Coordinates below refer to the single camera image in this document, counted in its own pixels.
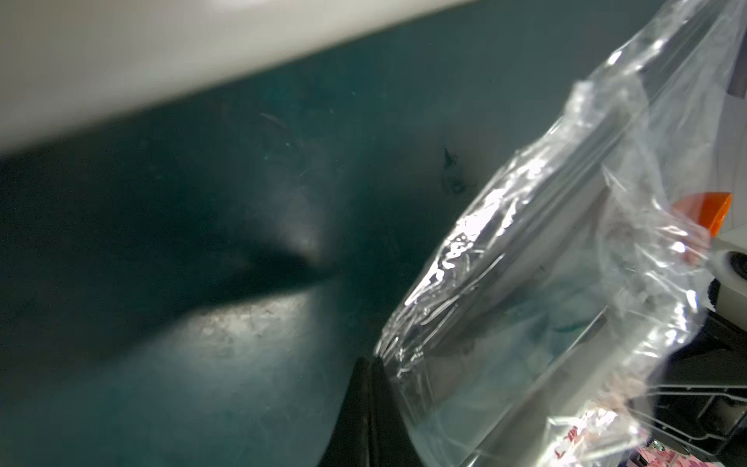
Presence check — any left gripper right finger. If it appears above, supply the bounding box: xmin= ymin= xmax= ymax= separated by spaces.
xmin=370 ymin=357 xmax=423 ymax=467

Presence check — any green table mat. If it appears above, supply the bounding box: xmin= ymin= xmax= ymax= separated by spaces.
xmin=1 ymin=1 xmax=659 ymax=466

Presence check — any clear plastic wrap sheet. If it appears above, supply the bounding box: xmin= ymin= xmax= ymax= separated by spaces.
xmin=375 ymin=1 xmax=746 ymax=466

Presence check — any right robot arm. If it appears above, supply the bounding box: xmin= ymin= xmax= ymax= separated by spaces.
xmin=628 ymin=227 xmax=746 ymax=466

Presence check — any orange bowl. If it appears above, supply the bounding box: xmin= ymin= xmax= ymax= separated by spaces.
xmin=673 ymin=192 xmax=733 ymax=237

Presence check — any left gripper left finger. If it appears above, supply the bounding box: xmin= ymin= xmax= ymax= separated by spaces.
xmin=317 ymin=358 xmax=372 ymax=467

